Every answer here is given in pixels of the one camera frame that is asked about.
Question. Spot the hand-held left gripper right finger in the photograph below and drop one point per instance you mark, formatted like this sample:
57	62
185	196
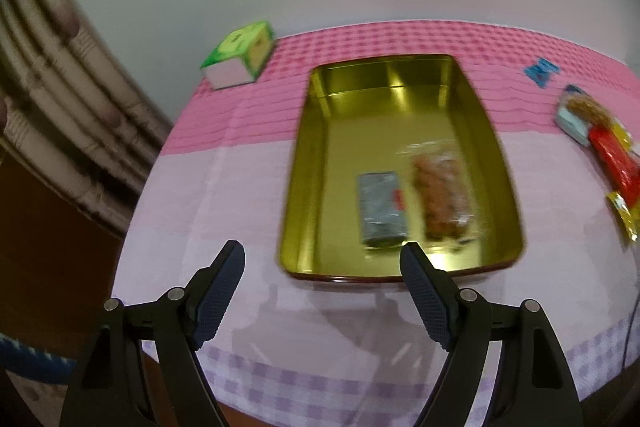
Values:
425	297

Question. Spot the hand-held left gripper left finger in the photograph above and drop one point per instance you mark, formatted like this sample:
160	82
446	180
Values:
220	297

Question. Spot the gold metal tin box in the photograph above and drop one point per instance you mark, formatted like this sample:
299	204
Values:
380	132

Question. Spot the yellow snack packet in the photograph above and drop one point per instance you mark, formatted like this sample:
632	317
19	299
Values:
625	214

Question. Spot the clear packet of orange snacks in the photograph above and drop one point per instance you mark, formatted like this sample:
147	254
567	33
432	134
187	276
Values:
442	192

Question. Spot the pink checked tablecloth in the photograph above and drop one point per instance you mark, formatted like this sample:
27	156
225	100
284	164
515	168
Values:
225	207

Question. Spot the grey snack packet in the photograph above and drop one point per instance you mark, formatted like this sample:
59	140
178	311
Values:
382	207

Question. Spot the brown wooden cabinet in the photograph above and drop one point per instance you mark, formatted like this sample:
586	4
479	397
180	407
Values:
40	257

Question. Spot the blue fabric object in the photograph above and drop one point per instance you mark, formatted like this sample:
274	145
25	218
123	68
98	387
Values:
30	359

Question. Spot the light blue snack packet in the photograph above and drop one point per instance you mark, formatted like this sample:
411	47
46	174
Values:
575	117

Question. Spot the red snack packet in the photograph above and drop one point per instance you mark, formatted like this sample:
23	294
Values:
620	162

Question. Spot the green tissue box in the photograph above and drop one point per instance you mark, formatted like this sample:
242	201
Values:
240	52

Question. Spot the blue wrapped candy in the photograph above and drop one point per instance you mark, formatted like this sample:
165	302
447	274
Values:
541	73

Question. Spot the striped beige curtain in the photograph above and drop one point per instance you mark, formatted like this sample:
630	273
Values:
50	82

